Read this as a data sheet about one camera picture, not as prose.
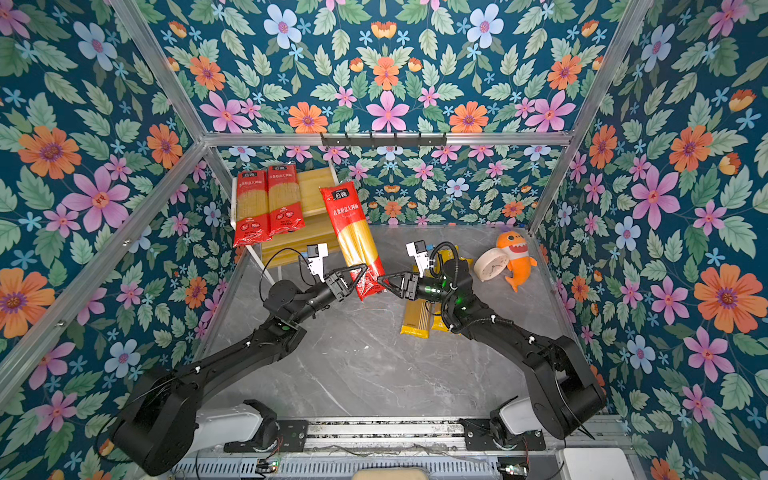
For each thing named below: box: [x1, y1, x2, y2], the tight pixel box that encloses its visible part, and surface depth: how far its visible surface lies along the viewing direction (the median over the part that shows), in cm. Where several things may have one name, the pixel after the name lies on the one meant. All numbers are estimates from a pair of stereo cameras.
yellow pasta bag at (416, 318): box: [400, 299, 431, 339], surface depth 93 cm
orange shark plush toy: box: [496, 230, 538, 293], surface depth 106 cm
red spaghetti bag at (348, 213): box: [319, 181, 387, 301], surface depth 71 cm
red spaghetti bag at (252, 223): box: [233, 170, 272, 248], surface depth 78 cm
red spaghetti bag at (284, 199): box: [268, 163, 306, 237], surface depth 80 cm
